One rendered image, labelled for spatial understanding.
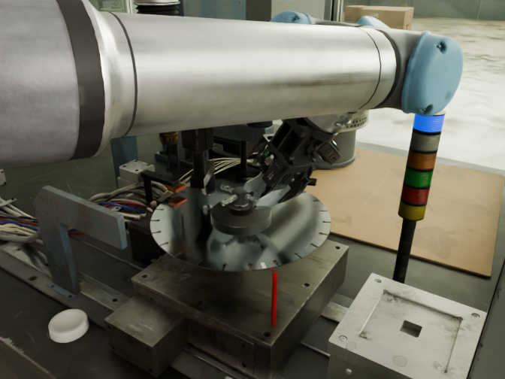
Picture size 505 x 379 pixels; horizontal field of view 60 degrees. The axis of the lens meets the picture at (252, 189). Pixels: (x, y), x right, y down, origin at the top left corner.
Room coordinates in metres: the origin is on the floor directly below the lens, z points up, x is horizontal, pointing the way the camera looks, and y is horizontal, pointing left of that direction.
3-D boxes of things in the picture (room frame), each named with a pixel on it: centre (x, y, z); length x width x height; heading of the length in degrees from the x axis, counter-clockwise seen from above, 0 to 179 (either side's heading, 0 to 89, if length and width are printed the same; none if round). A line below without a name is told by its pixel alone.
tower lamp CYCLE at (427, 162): (0.68, -0.28, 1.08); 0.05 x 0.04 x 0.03; 147
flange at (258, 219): (0.71, 0.02, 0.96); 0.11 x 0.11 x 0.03
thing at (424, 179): (0.68, -0.28, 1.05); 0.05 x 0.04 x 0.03; 147
